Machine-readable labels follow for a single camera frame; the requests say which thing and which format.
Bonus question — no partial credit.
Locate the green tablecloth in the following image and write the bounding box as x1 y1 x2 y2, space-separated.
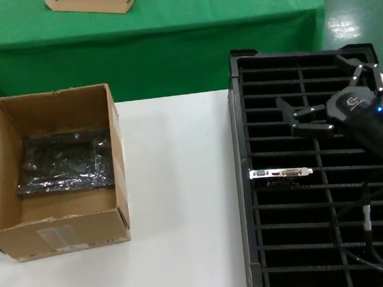
0 0 332 118

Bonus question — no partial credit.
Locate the bagged graphics card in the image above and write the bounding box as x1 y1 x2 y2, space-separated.
11 127 116 198

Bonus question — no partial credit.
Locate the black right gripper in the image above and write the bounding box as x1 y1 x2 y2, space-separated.
272 52 383 178

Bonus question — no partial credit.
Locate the flat folded cardboard piece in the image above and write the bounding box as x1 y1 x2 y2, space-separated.
43 0 139 20

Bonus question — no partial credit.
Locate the brown cardboard box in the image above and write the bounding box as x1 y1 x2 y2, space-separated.
0 81 134 265

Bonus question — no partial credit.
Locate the bare graphics card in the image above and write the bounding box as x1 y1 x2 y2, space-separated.
249 165 315 191

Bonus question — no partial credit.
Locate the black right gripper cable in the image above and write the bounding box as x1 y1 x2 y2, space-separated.
334 176 383 287

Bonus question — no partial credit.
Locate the black slotted plastic container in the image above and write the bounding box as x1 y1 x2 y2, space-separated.
225 39 383 287

